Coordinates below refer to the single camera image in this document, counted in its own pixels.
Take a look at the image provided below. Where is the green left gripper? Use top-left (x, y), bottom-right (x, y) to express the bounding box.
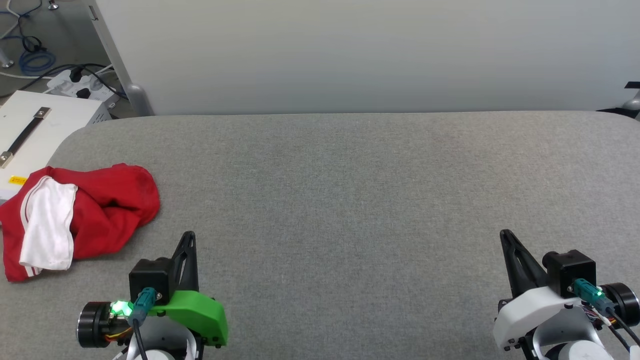
top-left (148, 231), bottom-right (229, 347)

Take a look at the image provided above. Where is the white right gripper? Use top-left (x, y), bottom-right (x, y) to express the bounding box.
top-left (492, 229), bottom-right (613, 360)

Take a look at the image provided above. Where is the red and white shirt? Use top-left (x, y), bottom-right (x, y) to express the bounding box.
top-left (0, 163), bottom-right (161, 283)

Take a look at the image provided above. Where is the white metal equipment box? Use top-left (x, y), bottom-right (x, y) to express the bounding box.
top-left (0, 90), bottom-right (112, 201)

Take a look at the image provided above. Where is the white power strip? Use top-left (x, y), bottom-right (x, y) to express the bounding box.
top-left (46, 67), bottom-right (121, 108)

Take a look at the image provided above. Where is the white partition panel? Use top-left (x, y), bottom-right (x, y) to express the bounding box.
top-left (89, 0), bottom-right (640, 117)

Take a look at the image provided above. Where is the left arm teal plug cable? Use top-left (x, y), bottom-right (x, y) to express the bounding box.
top-left (131, 287), bottom-right (161, 360)

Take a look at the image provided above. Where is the arm teal plug cable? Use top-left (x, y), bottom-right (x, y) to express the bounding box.
top-left (131, 287), bottom-right (161, 360)
top-left (570, 279), bottom-right (640, 346)

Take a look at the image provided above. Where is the right arm teal plug cable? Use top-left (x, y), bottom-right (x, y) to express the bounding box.
top-left (570, 279), bottom-right (640, 346)

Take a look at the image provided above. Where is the black strap box handle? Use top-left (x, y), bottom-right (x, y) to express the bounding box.
top-left (0, 106), bottom-right (52, 168)

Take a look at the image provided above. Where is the black power cable with plug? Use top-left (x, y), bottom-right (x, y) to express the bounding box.
top-left (0, 62), bottom-right (128, 101)

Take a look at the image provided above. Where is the blue coiled cable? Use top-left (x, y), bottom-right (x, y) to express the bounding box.
top-left (19, 47), bottom-right (57, 77)

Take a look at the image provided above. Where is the white floor cable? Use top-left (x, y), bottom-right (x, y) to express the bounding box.
top-left (0, 70), bottom-right (51, 81)

